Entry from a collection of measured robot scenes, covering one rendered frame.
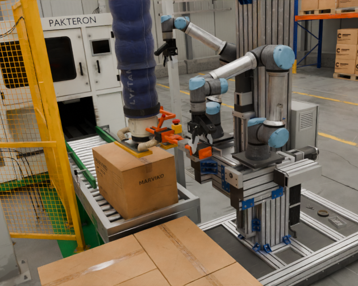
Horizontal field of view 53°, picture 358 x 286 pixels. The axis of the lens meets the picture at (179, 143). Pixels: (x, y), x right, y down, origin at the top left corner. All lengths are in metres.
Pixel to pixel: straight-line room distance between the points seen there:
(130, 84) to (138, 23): 0.34
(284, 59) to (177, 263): 1.24
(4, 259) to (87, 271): 1.13
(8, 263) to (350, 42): 8.85
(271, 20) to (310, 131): 0.80
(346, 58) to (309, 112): 7.67
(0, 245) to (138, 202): 1.18
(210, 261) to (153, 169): 0.73
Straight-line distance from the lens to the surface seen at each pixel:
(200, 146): 1.75
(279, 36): 2.30
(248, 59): 1.96
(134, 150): 2.15
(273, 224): 2.70
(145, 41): 2.07
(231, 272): 2.06
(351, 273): 3.04
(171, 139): 1.93
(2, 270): 3.25
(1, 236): 3.10
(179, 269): 2.09
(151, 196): 2.51
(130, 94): 2.12
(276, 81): 1.92
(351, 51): 10.03
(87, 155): 3.90
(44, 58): 2.80
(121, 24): 2.07
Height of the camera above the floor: 1.86
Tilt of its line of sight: 20 degrees down
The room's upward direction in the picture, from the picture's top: 5 degrees counter-clockwise
